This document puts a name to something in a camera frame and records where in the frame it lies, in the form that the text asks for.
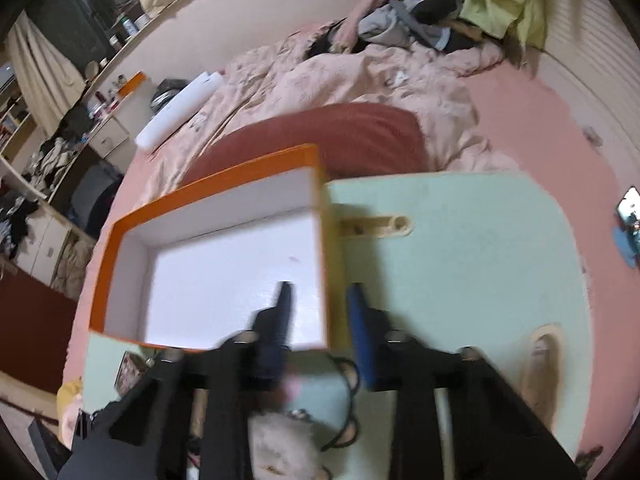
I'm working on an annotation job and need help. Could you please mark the dark grey chair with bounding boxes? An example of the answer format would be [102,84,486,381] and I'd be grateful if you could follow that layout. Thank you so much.
[67,160,123,238]

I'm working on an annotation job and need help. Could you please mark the pink bed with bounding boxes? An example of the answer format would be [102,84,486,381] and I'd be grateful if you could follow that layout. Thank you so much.
[60,20,640,480]

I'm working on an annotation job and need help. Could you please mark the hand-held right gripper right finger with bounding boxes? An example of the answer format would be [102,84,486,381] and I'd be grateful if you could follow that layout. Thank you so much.
[346,282,583,480]

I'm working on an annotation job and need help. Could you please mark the dark red pillow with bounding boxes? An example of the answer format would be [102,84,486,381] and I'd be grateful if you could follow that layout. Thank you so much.
[187,102,431,186]

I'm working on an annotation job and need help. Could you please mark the white paper roll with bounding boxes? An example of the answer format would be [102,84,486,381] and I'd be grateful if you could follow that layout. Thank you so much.
[135,71,226,151]

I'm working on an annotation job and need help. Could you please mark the pale side curtain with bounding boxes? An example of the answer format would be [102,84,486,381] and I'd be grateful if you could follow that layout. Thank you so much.
[5,22,88,123]

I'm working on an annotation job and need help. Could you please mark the crumpled clothes heap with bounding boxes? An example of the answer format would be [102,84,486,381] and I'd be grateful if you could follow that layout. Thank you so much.
[0,135,76,241]

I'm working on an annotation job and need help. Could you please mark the blue phone stand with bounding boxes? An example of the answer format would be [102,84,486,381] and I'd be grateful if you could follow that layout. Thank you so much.
[612,225,640,268]

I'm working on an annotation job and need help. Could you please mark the white desk with drawers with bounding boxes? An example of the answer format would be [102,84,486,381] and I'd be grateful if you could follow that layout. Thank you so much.
[0,105,136,286]

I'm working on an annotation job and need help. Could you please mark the dark red panel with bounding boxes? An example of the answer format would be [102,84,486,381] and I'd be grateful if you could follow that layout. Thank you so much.
[0,270,76,396]

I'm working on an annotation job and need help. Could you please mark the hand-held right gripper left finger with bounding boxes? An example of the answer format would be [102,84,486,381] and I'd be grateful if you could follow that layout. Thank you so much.
[57,281,296,480]

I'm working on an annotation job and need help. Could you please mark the orange cardboard box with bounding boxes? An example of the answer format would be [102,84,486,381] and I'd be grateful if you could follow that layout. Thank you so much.
[89,144,332,352]

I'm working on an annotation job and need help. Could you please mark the small orange box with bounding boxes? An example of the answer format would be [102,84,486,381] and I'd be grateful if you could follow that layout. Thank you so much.
[117,72,147,98]

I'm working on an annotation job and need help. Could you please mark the yellow cloth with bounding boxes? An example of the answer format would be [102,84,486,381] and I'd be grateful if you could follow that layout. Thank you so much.
[56,377,83,426]

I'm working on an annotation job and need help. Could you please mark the grey blue garment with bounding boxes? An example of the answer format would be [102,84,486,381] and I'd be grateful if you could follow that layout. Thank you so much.
[357,0,451,51]

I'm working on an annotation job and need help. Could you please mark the beige plush keychain toy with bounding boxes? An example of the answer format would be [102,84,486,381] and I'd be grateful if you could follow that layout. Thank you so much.
[247,407,326,480]

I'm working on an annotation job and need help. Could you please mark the white slatted panel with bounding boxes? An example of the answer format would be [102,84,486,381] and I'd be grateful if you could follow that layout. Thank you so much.
[545,0,640,191]

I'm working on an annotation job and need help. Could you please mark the brown patterned packet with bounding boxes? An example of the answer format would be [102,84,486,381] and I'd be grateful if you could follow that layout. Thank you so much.
[116,351,151,392]

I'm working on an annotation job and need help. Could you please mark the round grey bag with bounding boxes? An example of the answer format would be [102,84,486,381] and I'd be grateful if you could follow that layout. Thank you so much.
[150,78,188,111]

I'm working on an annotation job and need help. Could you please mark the smartphone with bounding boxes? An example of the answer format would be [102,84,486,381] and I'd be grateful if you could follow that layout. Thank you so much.
[616,186,640,253]

